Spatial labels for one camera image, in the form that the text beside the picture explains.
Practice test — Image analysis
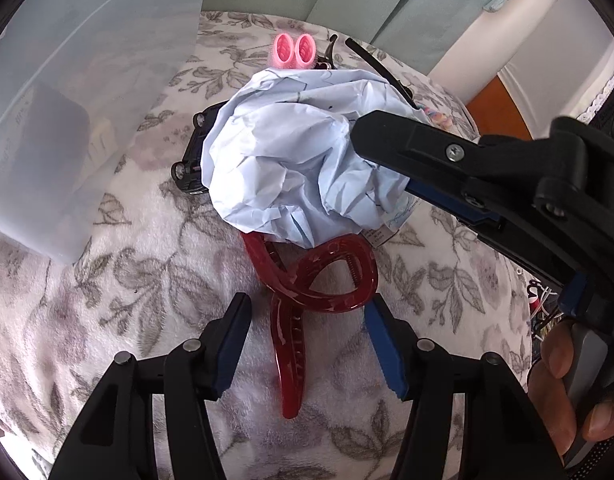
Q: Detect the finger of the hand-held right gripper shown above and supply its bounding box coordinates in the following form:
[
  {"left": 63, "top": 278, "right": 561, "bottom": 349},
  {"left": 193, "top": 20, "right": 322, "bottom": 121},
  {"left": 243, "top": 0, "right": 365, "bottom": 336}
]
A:
[
  {"left": 349, "top": 109, "right": 586, "bottom": 187},
  {"left": 404, "top": 180, "right": 595, "bottom": 321}
]

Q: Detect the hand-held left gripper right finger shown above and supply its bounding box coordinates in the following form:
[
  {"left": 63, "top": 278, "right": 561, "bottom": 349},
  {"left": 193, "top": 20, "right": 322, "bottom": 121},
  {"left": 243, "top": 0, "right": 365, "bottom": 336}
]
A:
[{"left": 364, "top": 294, "right": 568, "bottom": 480}]

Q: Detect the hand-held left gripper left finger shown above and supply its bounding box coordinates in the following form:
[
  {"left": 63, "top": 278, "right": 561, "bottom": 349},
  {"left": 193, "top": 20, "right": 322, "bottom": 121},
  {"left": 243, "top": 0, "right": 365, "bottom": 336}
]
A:
[{"left": 47, "top": 292, "right": 253, "bottom": 480}]

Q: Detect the rainbow twisted hair tie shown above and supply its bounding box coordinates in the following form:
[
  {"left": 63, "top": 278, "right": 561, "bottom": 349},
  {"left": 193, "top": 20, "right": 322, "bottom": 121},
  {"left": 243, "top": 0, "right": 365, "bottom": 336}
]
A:
[{"left": 421, "top": 104, "right": 455, "bottom": 131}]

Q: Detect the red hair claw clip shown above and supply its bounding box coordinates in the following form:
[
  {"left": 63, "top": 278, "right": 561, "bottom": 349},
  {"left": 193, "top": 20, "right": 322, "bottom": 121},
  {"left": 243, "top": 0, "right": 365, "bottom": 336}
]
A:
[{"left": 242, "top": 232, "right": 379, "bottom": 420}]

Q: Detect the light blue paper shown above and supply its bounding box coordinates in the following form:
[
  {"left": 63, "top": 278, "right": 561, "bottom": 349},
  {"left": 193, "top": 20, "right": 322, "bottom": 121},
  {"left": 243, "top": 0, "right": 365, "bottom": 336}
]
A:
[{"left": 201, "top": 66, "right": 435, "bottom": 248}]

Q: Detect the black toy car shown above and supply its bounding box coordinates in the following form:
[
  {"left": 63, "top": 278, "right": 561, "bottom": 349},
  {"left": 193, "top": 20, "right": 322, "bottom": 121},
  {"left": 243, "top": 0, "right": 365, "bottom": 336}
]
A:
[{"left": 171, "top": 101, "right": 228, "bottom": 196}]

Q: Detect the clear plastic container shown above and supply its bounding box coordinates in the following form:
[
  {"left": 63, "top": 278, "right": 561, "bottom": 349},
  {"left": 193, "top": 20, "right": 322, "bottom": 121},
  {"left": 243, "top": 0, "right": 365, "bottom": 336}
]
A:
[{"left": 0, "top": 0, "right": 218, "bottom": 266}]

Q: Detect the person's right hand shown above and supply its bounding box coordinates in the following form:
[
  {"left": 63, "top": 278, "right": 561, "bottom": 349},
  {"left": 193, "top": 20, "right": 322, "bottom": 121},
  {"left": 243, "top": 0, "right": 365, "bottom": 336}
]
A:
[{"left": 527, "top": 319, "right": 614, "bottom": 458}]

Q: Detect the thin black headband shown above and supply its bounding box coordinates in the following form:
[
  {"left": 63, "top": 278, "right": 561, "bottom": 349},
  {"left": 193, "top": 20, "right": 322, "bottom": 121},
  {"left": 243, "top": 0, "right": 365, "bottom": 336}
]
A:
[{"left": 343, "top": 38, "right": 480, "bottom": 137}]

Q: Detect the quilted lace bed cover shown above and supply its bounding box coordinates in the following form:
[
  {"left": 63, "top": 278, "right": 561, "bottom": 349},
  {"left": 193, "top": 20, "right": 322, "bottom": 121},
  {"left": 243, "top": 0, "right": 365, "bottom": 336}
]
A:
[{"left": 579, "top": 42, "right": 614, "bottom": 126}]

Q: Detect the grey floral blanket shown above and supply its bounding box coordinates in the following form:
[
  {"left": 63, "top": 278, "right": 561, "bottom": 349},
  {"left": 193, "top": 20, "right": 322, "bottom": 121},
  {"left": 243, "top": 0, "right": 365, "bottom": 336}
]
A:
[{"left": 0, "top": 10, "right": 538, "bottom": 480}]

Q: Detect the black hair clip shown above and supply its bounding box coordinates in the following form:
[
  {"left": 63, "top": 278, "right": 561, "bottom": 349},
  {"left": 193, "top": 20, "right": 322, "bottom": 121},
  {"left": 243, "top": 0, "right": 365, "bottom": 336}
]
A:
[{"left": 314, "top": 35, "right": 338, "bottom": 72}]

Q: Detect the pink hair roller clip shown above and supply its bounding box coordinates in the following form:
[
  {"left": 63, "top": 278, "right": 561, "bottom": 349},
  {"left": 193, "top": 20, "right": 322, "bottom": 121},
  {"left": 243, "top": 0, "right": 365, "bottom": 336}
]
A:
[{"left": 272, "top": 33, "right": 318, "bottom": 71}]

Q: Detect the tangle of cables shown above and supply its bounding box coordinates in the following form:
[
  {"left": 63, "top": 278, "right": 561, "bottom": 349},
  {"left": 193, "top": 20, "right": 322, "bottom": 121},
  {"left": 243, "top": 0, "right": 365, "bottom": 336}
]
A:
[{"left": 524, "top": 270, "right": 570, "bottom": 341}]

